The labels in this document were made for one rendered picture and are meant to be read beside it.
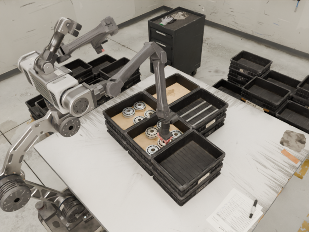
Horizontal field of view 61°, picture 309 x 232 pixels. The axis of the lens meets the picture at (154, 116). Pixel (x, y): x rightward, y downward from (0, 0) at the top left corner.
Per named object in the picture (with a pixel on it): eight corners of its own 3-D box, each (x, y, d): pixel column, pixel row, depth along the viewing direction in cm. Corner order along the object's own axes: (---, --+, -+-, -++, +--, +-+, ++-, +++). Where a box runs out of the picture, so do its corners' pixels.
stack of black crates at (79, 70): (73, 111, 325) (63, 81, 294) (60, 101, 341) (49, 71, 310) (99, 96, 345) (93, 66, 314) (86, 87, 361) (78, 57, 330)
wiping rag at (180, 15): (179, 22, 333) (179, 19, 331) (166, 17, 344) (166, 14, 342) (193, 14, 347) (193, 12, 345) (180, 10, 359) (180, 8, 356)
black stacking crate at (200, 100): (192, 139, 196) (193, 128, 189) (166, 118, 214) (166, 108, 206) (227, 115, 214) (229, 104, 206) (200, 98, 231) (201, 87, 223)
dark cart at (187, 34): (173, 92, 369) (174, 30, 308) (150, 79, 393) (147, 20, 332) (199, 73, 400) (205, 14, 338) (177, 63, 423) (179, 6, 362)
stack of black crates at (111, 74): (119, 110, 324) (114, 79, 293) (104, 99, 340) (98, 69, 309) (143, 95, 344) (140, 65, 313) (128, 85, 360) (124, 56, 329)
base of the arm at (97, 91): (85, 101, 142) (81, 83, 133) (98, 94, 146) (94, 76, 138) (95, 108, 137) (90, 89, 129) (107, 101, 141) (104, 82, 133)
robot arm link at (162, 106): (148, 51, 162) (160, 51, 154) (155, 50, 165) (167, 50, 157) (155, 117, 176) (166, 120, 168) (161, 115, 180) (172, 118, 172)
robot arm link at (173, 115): (156, 111, 175) (164, 113, 169) (168, 104, 181) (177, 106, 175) (159, 126, 180) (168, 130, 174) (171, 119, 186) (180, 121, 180)
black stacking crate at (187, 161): (181, 199, 161) (181, 189, 153) (150, 169, 178) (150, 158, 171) (223, 165, 179) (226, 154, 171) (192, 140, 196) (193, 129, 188)
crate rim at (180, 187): (181, 191, 155) (181, 189, 153) (149, 160, 172) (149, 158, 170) (226, 155, 172) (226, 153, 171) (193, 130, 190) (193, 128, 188)
